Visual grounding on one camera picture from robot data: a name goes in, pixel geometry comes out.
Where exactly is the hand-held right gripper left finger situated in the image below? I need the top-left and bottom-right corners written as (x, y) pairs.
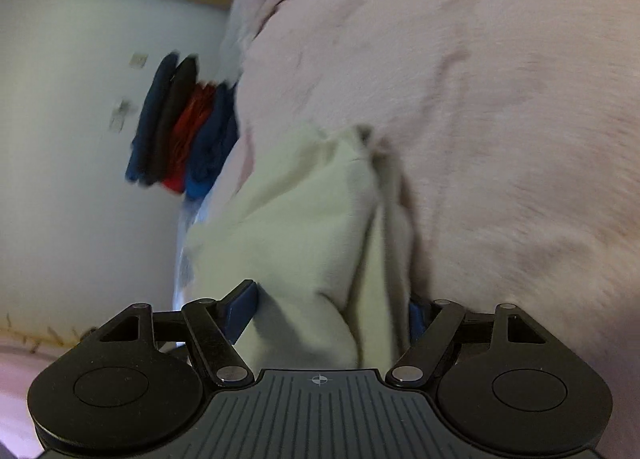
top-left (100, 280), bottom-right (260, 386)

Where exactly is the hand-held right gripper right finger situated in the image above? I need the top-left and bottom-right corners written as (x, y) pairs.
top-left (387, 298), bottom-right (546, 387)

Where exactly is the red folded garment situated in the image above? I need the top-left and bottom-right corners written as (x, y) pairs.
top-left (162, 83), bottom-right (217, 194)

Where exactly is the black folded garment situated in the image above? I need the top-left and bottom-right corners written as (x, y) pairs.
top-left (149, 56), bottom-right (199, 186)

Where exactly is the pink fluffy blanket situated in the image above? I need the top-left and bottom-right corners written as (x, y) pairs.
top-left (215, 0), bottom-right (640, 459)

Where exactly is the blue folded garment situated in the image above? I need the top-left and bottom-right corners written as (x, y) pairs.
top-left (184, 83), bottom-right (240, 201)
top-left (125, 53), bottom-right (180, 186)

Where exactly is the cream garment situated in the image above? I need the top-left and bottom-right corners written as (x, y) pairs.
top-left (182, 124), bottom-right (417, 376)

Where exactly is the white cloth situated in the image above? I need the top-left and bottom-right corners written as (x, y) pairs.
top-left (171, 194), bottom-right (211, 311)

